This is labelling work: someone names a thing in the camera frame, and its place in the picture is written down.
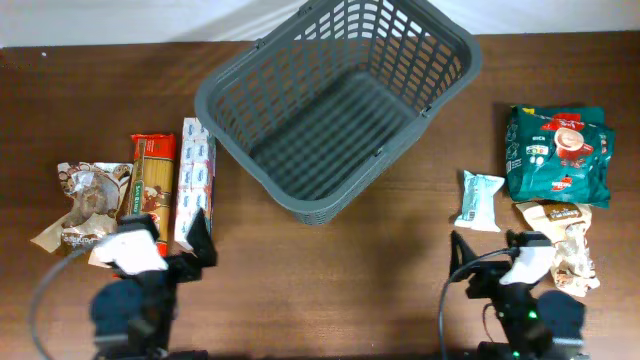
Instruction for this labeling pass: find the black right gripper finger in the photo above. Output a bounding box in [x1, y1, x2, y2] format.
[506, 230, 552, 248]
[449, 231, 476, 280]

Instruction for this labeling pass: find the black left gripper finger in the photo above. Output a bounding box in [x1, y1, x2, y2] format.
[117, 214, 159, 235]
[186, 209, 218, 267]

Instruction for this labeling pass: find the grey plastic shopping basket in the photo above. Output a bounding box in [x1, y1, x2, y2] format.
[194, 0, 483, 225]

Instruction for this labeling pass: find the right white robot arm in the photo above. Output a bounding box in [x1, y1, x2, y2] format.
[438, 231, 589, 360]

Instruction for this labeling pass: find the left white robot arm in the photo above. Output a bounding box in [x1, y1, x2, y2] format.
[90, 210, 217, 359]

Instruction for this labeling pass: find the light blue snack packet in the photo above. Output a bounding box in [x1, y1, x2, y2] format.
[454, 170, 505, 233]

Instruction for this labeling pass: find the brown white cookie bag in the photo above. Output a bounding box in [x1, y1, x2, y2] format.
[31, 162, 133, 256]

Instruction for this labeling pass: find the beige brown snack bag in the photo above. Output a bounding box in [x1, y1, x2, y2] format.
[516, 200, 600, 297]

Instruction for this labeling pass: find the San Remo spaghetti packet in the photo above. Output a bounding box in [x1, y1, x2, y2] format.
[121, 134, 176, 256]

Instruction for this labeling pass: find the white Kleenex tissue multipack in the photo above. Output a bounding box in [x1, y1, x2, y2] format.
[174, 117, 216, 250]

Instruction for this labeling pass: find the green Nescafe coffee bag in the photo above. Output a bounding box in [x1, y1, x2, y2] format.
[505, 105, 616, 208]

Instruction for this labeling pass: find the right black cable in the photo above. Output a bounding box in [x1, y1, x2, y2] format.
[437, 247, 516, 360]

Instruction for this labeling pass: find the black cable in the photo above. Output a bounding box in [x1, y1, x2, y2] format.
[437, 247, 516, 360]
[28, 242, 101, 360]

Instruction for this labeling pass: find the left black cable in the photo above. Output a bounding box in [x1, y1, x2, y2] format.
[28, 242, 101, 360]

